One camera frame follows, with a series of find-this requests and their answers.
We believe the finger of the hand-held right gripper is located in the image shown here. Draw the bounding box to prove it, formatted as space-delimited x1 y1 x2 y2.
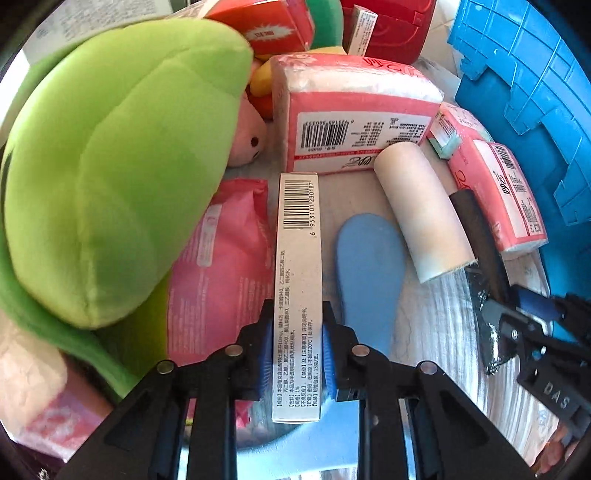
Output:
480 299 550 365
512 285 591 344

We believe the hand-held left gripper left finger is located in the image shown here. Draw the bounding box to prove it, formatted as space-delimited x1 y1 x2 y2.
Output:
55 299 275 480

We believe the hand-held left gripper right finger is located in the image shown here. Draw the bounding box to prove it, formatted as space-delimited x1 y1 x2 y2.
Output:
321 301 539 480

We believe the white slim medicine box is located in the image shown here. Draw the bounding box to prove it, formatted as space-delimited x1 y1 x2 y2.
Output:
271 172 322 424

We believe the cardboard paper roll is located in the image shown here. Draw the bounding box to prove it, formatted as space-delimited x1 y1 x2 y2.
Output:
373 142 515 308

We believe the blue plastic crate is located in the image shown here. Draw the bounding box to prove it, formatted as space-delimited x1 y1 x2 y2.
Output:
445 0 591 342

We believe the person's right hand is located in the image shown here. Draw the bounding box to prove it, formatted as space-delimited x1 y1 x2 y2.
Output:
536 422 581 478

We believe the crumpled silver foil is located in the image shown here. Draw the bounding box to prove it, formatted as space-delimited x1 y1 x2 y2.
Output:
465 265 506 376

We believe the blue curved plastic piece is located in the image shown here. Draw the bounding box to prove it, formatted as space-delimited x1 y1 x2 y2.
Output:
235 211 408 480

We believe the pink wipes packet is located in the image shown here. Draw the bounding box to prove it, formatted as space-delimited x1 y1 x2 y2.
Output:
164 178 274 432

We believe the pink barcode tissue pack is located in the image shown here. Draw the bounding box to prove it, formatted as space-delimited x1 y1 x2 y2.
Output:
448 138 549 261

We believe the small pink mint packet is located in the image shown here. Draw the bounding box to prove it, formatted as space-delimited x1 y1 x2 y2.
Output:
427 102 492 160

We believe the small pink plush toy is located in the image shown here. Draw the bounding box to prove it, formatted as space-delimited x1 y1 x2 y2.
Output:
226 95 269 167

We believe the light green plush toy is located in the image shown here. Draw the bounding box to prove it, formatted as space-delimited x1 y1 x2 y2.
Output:
0 18 254 330

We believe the yellow and red soft toy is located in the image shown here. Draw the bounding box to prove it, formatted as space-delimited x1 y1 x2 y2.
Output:
248 44 346 120

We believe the small red suitcase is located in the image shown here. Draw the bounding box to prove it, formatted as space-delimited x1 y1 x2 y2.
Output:
341 0 438 65

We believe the small red box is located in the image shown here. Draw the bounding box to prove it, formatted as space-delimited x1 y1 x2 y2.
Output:
203 0 317 61

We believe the narrow white box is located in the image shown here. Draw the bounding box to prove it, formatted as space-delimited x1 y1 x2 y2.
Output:
347 4 379 57

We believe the dark green frog plush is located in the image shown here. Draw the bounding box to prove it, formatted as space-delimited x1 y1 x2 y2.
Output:
302 0 346 51

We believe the white carton box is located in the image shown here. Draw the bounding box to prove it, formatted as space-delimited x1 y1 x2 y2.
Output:
21 0 218 68

